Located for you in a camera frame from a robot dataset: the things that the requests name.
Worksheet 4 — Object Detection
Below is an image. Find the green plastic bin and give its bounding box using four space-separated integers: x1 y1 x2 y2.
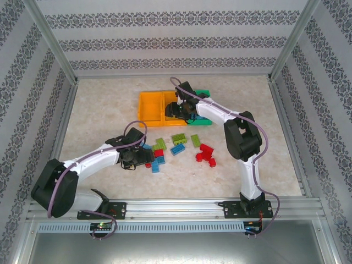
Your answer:
186 89 214 127

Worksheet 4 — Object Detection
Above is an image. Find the steel sheet panel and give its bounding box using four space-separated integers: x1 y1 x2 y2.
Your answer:
16 230 340 264

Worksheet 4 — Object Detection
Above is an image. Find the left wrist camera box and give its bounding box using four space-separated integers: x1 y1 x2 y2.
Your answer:
125 127 144 146

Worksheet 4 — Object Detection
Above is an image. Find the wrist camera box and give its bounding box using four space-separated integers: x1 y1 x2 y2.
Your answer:
178 81 197 96
125 127 144 146

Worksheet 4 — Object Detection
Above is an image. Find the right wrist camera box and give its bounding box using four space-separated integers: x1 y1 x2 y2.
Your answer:
178 81 197 96

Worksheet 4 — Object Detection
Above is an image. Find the aluminium back rail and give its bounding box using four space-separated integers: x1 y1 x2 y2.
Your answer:
73 73 273 81

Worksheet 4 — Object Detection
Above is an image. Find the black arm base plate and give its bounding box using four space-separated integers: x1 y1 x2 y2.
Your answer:
222 200 274 219
76 202 127 220

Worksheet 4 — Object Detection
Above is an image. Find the aluminium front rail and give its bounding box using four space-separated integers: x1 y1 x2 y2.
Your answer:
26 199 322 221

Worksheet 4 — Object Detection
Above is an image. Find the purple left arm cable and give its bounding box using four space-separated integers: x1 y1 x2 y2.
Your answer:
47 120 149 240

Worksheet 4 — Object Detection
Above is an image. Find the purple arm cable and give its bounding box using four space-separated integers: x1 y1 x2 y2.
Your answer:
169 76 281 237
47 120 149 240

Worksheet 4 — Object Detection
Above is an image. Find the slotted grey cable duct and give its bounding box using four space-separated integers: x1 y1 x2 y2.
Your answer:
37 222 245 233

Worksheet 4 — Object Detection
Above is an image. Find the aluminium side rail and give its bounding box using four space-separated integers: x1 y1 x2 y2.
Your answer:
267 76 314 198
38 81 80 201

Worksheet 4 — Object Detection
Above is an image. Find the aluminium frame post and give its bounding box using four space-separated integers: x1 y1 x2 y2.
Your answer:
267 0 322 83
21 0 80 85

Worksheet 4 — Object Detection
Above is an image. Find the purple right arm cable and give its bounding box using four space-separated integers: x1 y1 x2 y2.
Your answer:
169 76 281 237

